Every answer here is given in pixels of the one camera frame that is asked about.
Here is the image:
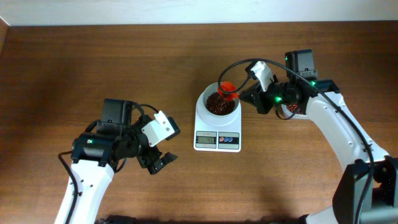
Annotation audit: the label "white digital kitchen scale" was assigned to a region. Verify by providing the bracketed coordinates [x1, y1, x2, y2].
[193, 96, 242, 152]

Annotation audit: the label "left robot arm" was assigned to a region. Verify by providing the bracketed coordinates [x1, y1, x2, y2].
[55, 99, 180, 223]

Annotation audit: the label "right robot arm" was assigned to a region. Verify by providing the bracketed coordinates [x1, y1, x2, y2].
[239, 50, 397, 223]

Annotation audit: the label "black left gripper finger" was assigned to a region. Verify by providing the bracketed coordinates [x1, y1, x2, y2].
[148, 160, 165, 174]
[160, 152, 178, 165]

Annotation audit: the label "red beans in bowl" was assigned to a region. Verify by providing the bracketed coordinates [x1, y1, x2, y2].
[205, 92, 236, 116]

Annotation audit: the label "black object at table edge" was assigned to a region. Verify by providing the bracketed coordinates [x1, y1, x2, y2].
[103, 215, 136, 224]

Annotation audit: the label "white bowl on scale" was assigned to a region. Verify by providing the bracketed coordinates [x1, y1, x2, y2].
[198, 83, 240, 116]

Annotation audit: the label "clear plastic bean container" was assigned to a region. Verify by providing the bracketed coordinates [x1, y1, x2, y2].
[280, 104, 310, 121]

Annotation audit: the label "orange measuring scoop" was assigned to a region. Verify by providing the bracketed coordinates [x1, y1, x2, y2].
[218, 82, 239, 101]

